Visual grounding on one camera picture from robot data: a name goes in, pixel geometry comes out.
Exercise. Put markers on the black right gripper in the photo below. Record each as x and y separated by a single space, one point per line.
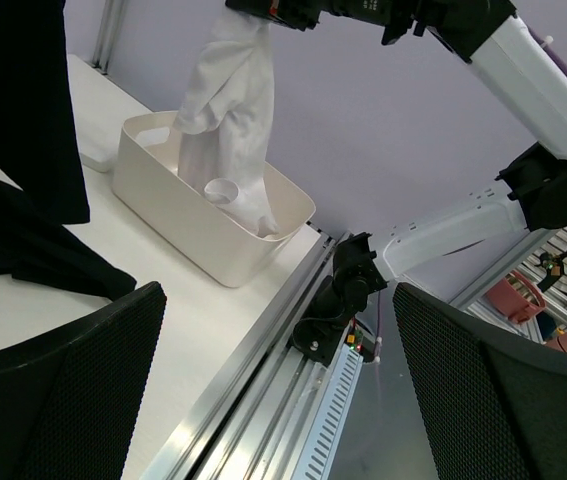
293 14

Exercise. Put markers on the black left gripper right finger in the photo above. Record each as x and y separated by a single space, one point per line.
494 405

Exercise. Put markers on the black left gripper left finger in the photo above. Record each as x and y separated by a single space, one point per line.
70 397

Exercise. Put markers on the white t shirt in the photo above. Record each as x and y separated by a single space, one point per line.
225 121

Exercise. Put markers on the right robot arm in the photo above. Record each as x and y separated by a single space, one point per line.
449 172

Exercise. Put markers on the black t shirt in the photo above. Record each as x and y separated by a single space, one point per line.
42 187

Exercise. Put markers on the white plastic bin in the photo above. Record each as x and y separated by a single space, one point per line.
145 179

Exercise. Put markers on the white slotted cable duct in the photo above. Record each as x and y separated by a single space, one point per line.
319 451

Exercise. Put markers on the aluminium rail base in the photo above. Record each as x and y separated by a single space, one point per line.
253 419

